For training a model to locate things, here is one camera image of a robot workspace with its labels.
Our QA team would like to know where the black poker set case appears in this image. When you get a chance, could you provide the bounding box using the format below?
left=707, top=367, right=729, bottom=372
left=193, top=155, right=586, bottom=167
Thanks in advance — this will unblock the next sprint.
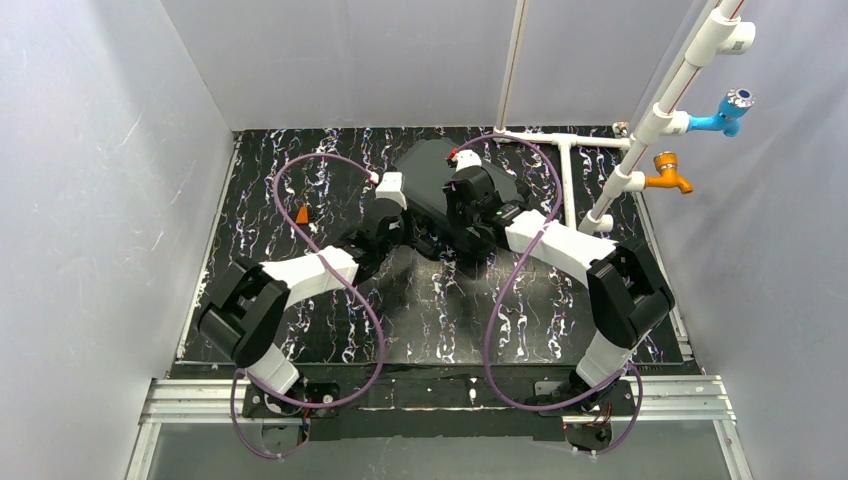
left=390, top=137, right=531, bottom=260

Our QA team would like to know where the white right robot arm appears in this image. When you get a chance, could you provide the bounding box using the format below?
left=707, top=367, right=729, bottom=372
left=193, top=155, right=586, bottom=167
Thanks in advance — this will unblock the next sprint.
left=443, top=165, right=676, bottom=412

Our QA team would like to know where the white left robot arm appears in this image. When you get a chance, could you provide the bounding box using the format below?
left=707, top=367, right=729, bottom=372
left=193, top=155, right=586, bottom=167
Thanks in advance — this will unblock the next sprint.
left=192, top=198, right=407, bottom=409

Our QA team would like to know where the orange pipe valve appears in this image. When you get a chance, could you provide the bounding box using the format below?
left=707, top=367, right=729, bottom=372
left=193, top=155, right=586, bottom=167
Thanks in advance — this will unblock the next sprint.
left=644, top=151, right=694, bottom=195

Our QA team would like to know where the blue pipe valve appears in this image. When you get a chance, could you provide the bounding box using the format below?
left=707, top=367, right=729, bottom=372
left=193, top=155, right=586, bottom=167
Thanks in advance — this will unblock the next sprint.
left=687, top=88, right=755, bottom=137

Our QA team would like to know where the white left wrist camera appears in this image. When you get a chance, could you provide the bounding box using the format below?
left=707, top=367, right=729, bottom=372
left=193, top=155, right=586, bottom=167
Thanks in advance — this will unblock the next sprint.
left=369, top=171, right=408, bottom=210

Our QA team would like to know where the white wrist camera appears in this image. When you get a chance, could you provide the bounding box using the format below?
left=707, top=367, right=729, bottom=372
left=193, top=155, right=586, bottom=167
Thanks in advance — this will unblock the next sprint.
left=446, top=149, right=482, bottom=172
left=369, top=171, right=408, bottom=210

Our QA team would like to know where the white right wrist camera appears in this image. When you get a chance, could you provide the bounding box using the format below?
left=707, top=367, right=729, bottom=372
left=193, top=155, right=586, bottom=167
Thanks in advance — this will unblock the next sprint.
left=446, top=149, right=482, bottom=172

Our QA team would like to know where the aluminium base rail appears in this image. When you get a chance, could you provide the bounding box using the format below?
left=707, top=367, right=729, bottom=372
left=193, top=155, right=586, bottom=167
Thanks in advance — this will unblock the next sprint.
left=126, top=370, right=752, bottom=479

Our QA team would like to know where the white pvc pipe frame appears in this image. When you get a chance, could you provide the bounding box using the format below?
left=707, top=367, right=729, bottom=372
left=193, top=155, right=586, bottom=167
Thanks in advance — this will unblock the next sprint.
left=493, top=0, right=756, bottom=234

